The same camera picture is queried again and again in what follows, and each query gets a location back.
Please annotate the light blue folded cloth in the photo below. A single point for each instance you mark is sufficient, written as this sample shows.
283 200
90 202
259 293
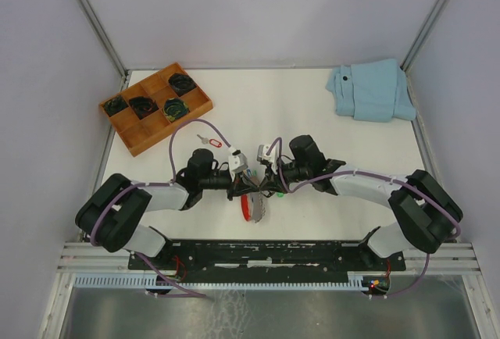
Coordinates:
373 92

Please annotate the black yellow rolled band left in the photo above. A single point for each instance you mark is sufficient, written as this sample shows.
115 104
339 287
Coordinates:
114 105

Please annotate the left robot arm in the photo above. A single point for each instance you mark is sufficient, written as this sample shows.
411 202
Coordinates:
112 215

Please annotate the black green rolled band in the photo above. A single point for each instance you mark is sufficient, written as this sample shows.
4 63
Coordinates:
174 109

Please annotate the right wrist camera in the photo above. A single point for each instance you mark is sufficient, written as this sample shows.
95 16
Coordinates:
267 155

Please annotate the key with red tag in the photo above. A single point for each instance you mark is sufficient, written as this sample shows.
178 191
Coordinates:
210 141

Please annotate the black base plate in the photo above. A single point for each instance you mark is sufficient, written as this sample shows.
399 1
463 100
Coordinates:
271 262

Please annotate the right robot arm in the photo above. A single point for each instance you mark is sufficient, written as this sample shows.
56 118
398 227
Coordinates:
425 214

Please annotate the wooden compartment tray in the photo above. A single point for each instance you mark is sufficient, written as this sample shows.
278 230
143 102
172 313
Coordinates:
139 135

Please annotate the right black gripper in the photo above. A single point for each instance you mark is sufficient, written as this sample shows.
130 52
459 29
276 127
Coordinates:
273 183

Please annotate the black rolled band back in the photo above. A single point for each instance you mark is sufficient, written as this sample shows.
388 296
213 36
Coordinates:
181 83

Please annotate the black red rolled band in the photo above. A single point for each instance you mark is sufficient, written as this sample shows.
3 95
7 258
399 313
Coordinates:
143 106

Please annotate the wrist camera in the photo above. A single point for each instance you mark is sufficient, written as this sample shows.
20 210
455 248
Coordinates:
237 161
267 155

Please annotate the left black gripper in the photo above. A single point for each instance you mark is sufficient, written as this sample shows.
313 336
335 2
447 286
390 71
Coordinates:
241 185

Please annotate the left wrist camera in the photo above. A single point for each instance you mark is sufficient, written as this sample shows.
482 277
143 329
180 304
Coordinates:
237 161

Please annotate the metal key holder red handle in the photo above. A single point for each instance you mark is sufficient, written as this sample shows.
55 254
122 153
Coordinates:
253 207

